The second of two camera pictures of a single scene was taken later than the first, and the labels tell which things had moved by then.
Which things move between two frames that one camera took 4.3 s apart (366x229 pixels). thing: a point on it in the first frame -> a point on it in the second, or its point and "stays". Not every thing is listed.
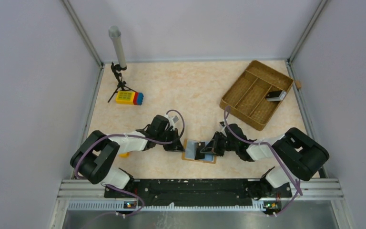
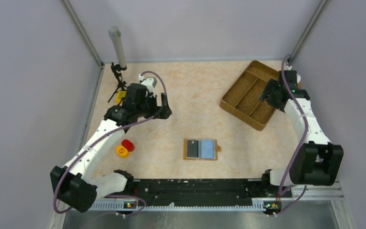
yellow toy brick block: (125, 97) stays
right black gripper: (213, 146) -> (271, 85)
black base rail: (197, 192) stays
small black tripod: (121, 85) stays
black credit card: (198, 147) -> (192, 149)
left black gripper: (177, 145) -> (163, 112)
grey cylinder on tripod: (115, 32) stays
